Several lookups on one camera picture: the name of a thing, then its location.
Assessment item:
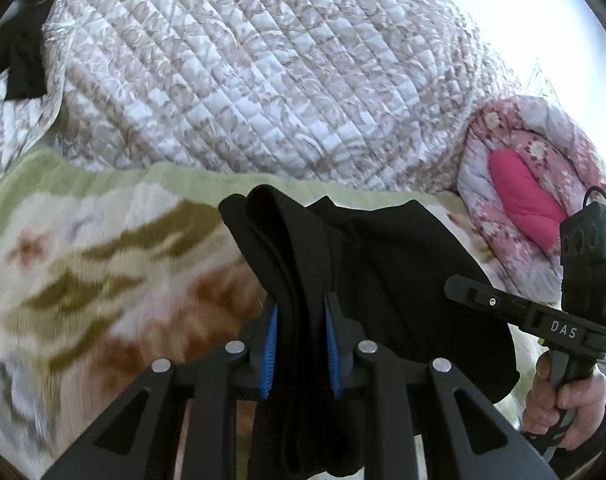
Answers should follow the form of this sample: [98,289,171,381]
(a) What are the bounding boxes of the white brown quilted bedspread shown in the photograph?
[0,0,526,196]

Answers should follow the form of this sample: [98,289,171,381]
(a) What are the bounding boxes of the dark cloth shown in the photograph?
[0,0,66,101]

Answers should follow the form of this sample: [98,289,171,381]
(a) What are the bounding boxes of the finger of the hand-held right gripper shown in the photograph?
[444,274,536,333]

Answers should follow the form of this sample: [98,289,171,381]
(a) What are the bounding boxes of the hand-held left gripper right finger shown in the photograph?
[323,294,558,480]

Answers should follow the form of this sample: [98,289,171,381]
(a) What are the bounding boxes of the green floral plush blanket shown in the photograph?
[0,150,548,480]

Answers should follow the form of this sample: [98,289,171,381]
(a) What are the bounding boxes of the black pants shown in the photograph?
[218,185,521,480]

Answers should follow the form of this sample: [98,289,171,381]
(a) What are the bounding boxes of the pink floral comforter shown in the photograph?
[455,95,606,306]

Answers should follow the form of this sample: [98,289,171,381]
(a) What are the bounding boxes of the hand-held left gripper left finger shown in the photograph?
[40,305,280,480]

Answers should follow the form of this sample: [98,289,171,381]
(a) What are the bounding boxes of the person's right hand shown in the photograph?
[522,352,606,448]

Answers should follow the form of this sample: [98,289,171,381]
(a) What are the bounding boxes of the black cable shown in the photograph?
[580,186,606,211]

